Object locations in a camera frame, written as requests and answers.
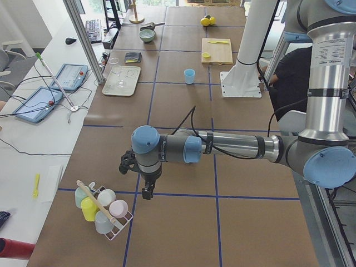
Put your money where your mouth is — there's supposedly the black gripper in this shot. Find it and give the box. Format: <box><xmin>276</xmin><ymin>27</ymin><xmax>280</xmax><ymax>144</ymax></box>
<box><xmin>141</xmin><ymin>170</ymin><xmax>162</xmax><ymax>199</ymax></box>

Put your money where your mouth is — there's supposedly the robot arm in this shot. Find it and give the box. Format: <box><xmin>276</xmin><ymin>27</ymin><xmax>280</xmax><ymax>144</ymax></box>
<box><xmin>131</xmin><ymin>1</ymin><xmax>355</xmax><ymax>200</ymax></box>

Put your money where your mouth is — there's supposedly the pink cup on rack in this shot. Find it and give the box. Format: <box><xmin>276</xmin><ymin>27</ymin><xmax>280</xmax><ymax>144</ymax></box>
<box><xmin>109</xmin><ymin>200</ymin><xmax>128</xmax><ymax>218</ymax></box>

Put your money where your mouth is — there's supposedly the white cup on rack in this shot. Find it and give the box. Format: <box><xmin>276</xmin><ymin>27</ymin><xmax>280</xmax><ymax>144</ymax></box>
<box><xmin>97</xmin><ymin>189</ymin><xmax>116</xmax><ymax>207</ymax></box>

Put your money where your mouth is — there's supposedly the white cup rack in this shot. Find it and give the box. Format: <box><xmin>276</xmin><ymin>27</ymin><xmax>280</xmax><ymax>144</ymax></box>
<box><xmin>89</xmin><ymin>182</ymin><xmax>133</xmax><ymax>240</ymax></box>

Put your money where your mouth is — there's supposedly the grey cup on rack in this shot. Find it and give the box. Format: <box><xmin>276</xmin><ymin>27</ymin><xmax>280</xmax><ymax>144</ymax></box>
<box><xmin>95</xmin><ymin>211</ymin><xmax>113</xmax><ymax>234</ymax></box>

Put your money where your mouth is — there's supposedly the yellow cup on rack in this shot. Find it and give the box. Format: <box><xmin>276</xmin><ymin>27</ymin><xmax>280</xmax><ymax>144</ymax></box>
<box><xmin>81</xmin><ymin>197</ymin><xmax>99</xmax><ymax>222</ymax></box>

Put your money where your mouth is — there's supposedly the green cup on rack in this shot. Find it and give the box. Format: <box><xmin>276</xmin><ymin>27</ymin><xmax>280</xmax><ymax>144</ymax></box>
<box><xmin>75</xmin><ymin>187</ymin><xmax>87</xmax><ymax>209</ymax></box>

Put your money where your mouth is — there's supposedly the light blue cup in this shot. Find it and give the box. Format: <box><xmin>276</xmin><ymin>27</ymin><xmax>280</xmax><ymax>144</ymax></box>
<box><xmin>184</xmin><ymin>68</ymin><xmax>196</xmax><ymax>85</ymax></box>

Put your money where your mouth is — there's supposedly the whole yellow lemon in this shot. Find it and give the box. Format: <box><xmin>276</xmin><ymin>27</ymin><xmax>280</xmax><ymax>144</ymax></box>
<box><xmin>200</xmin><ymin>15</ymin><xmax>216</xmax><ymax>27</ymax></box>

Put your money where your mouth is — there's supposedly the wooden stick on rack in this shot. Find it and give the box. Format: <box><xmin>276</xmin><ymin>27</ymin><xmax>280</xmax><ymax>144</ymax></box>
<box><xmin>76</xmin><ymin>180</ymin><xmax>116</xmax><ymax>224</ymax></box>

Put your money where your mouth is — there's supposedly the white bear tray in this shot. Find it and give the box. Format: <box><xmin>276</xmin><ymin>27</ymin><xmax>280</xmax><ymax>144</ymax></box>
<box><xmin>102</xmin><ymin>66</ymin><xmax>141</xmax><ymax>97</ymax></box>

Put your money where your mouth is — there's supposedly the yellow plastic fork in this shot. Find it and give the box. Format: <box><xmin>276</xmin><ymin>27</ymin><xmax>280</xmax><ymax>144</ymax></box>
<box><xmin>32</xmin><ymin>174</ymin><xmax>40</xmax><ymax>199</ymax></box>

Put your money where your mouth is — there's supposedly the clear wine glass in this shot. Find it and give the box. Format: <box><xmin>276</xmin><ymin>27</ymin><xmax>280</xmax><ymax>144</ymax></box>
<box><xmin>108</xmin><ymin>57</ymin><xmax>125</xmax><ymax>88</ymax></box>

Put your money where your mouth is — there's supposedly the grey folded cloth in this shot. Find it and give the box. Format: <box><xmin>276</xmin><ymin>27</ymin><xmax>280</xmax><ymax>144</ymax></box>
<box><xmin>124</xmin><ymin>52</ymin><xmax>142</xmax><ymax>63</ymax></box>

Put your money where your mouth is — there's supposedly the teach pendant far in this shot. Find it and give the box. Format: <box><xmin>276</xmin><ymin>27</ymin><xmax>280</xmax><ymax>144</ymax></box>
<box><xmin>56</xmin><ymin>63</ymin><xmax>88</xmax><ymax>92</ymax></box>

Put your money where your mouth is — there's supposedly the teach pendant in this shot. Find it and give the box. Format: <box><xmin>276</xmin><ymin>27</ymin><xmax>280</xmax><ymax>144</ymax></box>
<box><xmin>56</xmin><ymin>63</ymin><xmax>88</xmax><ymax>92</ymax></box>
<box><xmin>12</xmin><ymin>87</ymin><xmax>63</xmax><ymax>123</ymax></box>

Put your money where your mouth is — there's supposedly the teach pendant near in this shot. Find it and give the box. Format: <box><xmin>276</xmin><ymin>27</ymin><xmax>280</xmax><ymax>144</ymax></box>
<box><xmin>12</xmin><ymin>87</ymin><xmax>63</xmax><ymax>123</ymax></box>

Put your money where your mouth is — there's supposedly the wooden cutting board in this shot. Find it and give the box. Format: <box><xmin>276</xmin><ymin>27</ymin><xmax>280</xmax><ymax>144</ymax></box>
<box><xmin>201</xmin><ymin>38</ymin><xmax>233</xmax><ymax>65</ymax></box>

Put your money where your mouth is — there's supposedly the green bowl of ice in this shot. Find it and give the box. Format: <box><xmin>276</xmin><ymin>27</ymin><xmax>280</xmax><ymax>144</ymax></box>
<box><xmin>139</xmin><ymin>29</ymin><xmax>156</xmax><ymax>43</ymax></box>

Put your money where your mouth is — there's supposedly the white chair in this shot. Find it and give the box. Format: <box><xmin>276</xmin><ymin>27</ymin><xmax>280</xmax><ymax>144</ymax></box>
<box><xmin>278</xmin><ymin>110</ymin><xmax>306</xmax><ymax>136</ymax></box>

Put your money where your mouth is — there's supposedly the metal ice scoop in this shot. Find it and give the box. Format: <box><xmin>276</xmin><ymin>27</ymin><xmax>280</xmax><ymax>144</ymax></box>
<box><xmin>140</xmin><ymin>22</ymin><xmax>165</xmax><ymax>31</ymax></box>

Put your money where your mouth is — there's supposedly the yellow plastic knife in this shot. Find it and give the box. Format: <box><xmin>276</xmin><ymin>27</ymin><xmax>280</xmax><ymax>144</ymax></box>
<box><xmin>208</xmin><ymin>40</ymin><xmax>230</xmax><ymax>44</ymax></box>

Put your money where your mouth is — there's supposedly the black computer mouse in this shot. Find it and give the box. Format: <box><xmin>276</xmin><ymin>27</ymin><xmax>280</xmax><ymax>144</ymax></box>
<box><xmin>65</xmin><ymin>37</ymin><xmax>77</xmax><ymax>45</ymax></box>

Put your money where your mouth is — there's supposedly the person in black shirt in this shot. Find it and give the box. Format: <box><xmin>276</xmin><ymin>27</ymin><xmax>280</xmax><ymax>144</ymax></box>
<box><xmin>269</xmin><ymin>47</ymin><xmax>312</xmax><ymax>121</ymax></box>

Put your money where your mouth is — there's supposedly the black keyboard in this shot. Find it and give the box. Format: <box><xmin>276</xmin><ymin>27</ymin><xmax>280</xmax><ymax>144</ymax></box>
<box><xmin>85</xmin><ymin>19</ymin><xmax>102</xmax><ymax>43</ymax></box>

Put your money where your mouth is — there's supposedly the metal rod green tip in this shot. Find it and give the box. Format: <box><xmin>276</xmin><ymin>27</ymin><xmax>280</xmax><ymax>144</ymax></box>
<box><xmin>35</xmin><ymin>52</ymin><xmax>79</xmax><ymax>112</ymax></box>

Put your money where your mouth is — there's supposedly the grey office chair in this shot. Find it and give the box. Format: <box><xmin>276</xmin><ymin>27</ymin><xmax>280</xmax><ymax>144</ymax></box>
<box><xmin>1</xmin><ymin>40</ymin><xmax>37</xmax><ymax>91</ymax></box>

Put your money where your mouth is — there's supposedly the wooden mug tree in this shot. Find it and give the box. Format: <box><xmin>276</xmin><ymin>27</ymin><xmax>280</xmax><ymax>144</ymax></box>
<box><xmin>128</xmin><ymin>0</ymin><xmax>145</xmax><ymax>24</ymax></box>

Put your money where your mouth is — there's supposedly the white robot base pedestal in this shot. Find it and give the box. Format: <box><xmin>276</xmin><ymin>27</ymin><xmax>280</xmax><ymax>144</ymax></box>
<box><xmin>220</xmin><ymin>0</ymin><xmax>279</xmax><ymax>98</ymax></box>

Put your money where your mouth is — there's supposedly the aluminium frame post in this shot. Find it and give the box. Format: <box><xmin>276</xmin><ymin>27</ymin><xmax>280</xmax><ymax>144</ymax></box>
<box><xmin>63</xmin><ymin>0</ymin><xmax>105</xmax><ymax>85</ymax></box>

